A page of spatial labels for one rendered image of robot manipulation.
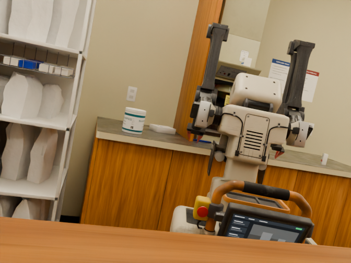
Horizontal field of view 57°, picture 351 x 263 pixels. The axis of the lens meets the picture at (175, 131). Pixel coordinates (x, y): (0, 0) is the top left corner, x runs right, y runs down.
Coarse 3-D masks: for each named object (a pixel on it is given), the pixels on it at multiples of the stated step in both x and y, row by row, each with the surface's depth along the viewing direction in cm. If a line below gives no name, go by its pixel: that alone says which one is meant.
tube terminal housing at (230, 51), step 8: (232, 40) 222; (240, 40) 223; (248, 40) 225; (224, 48) 222; (232, 48) 223; (240, 48) 224; (248, 48) 226; (256, 48) 227; (224, 56) 223; (232, 56) 224; (248, 56) 227; (256, 56) 228; (240, 64) 226; (224, 80) 225; (232, 80) 227; (208, 136) 230
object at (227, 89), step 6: (216, 84) 223; (222, 84) 224; (228, 84) 225; (222, 90) 225; (228, 90) 226; (222, 96) 226; (216, 102) 225; (222, 102) 226; (210, 126) 227; (216, 126) 228; (210, 132) 228; (216, 132) 229
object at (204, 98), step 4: (200, 100) 147; (204, 100) 146; (208, 100) 146; (192, 104) 143; (196, 104) 143; (192, 108) 144; (196, 108) 144; (192, 112) 146; (196, 112) 146; (192, 116) 148
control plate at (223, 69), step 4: (220, 68) 216; (224, 68) 216; (228, 68) 216; (232, 68) 216; (224, 72) 218; (228, 72) 218; (232, 72) 218; (236, 72) 219; (240, 72) 219; (244, 72) 219; (228, 76) 222; (232, 76) 222
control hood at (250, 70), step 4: (220, 60) 210; (220, 64) 213; (224, 64) 213; (228, 64) 213; (232, 64) 213; (236, 64) 213; (236, 68) 216; (240, 68) 216; (244, 68) 216; (248, 68) 216; (252, 68) 217; (256, 68) 218; (216, 72) 218; (248, 72) 219; (252, 72) 219; (256, 72) 219; (260, 72) 219; (220, 76) 222; (224, 76) 222
